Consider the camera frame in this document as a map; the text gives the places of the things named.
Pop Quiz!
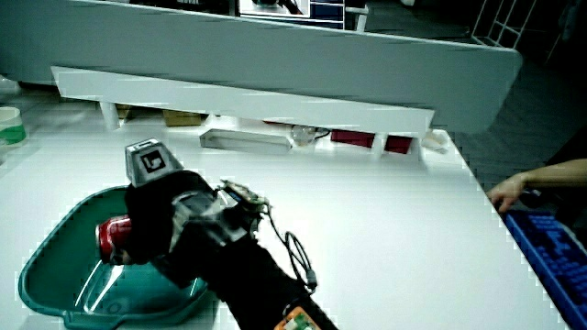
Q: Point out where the blue keyboard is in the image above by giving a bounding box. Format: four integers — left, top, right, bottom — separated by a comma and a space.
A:
501, 208, 587, 330

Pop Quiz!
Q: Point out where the person's right forearm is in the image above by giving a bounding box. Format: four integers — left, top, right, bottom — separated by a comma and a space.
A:
197, 228, 340, 330

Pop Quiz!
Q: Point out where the orange circuit board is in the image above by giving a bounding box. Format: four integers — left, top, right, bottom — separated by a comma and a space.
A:
273, 305, 323, 330

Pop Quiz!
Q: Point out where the clear rectangular tray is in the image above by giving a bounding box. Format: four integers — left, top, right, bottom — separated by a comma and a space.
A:
198, 127, 294, 156

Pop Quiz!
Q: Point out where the green plastic plate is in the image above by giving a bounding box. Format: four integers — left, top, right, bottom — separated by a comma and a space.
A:
17, 184, 211, 330

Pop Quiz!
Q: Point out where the black glove cable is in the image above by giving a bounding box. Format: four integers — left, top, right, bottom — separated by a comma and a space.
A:
264, 204, 319, 295

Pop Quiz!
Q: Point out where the white crumpled object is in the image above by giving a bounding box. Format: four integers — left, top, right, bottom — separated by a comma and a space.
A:
420, 130, 450, 155

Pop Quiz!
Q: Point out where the white desk shelf riser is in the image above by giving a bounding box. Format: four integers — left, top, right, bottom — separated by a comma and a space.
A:
50, 65, 436, 158

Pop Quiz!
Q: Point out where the white wire rack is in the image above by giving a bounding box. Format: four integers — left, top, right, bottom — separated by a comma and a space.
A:
470, 0, 538, 50

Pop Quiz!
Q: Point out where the another person's forearm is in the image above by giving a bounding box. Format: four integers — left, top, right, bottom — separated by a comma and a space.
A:
524, 158, 587, 190

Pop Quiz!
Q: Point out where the grey desk partition panel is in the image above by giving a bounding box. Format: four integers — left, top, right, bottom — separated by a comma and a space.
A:
0, 0, 524, 135

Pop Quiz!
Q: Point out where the red cola can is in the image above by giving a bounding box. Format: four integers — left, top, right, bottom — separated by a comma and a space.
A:
94, 214, 135, 267

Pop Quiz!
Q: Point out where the clear plastic wrapper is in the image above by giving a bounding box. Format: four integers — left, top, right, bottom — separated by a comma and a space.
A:
290, 124, 318, 148

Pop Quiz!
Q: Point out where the dark red box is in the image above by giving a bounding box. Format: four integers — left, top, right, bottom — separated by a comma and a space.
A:
329, 129, 376, 149
383, 135, 413, 155

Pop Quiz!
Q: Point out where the person's right hand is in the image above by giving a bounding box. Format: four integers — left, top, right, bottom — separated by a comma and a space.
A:
122, 138, 271, 289

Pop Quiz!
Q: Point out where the brown cardboard box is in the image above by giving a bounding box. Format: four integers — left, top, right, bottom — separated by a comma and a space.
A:
161, 109, 208, 128

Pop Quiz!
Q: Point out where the monitor with white screen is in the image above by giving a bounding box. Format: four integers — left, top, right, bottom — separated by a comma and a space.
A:
235, 0, 346, 30

